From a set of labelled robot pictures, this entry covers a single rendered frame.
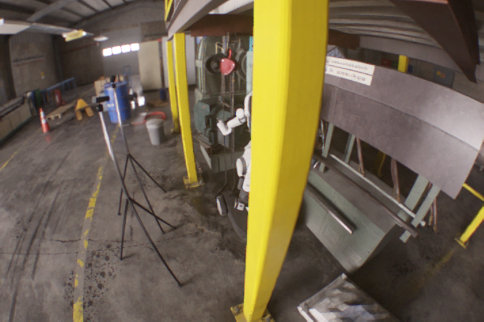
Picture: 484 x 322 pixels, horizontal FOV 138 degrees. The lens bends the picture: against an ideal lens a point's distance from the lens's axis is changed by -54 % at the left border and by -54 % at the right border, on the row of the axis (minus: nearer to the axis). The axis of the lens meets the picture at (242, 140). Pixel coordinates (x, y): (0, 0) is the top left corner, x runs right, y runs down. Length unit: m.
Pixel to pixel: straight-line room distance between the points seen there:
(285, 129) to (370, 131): 1.03
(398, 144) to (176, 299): 1.79
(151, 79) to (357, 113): 7.42
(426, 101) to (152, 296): 2.14
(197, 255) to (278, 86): 1.64
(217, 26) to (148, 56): 6.23
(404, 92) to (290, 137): 0.96
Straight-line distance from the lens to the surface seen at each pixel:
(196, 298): 1.64
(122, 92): 5.04
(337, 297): 1.48
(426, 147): 1.19
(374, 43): 3.04
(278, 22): 0.31
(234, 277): 1.68
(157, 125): 3.39
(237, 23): 1.95
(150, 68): 7.98
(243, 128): 2.23
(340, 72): 1.47
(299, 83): 0.32
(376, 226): 1.44
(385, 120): 1.26
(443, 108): 1.16
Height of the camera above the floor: 1.54
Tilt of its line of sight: 27 degrees down
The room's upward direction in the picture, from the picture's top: straight up
